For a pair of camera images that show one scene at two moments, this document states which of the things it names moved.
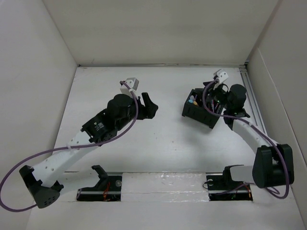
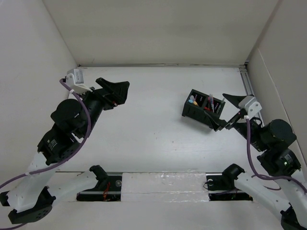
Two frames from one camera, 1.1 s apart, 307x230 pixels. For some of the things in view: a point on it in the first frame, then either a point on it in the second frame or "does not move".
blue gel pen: [212, 105] does not move
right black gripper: [219, 86] -> [219, 122]
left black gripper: [149, 112] -> [117, 92]
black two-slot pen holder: [194, 109] does not move
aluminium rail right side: [252, 101] does not move
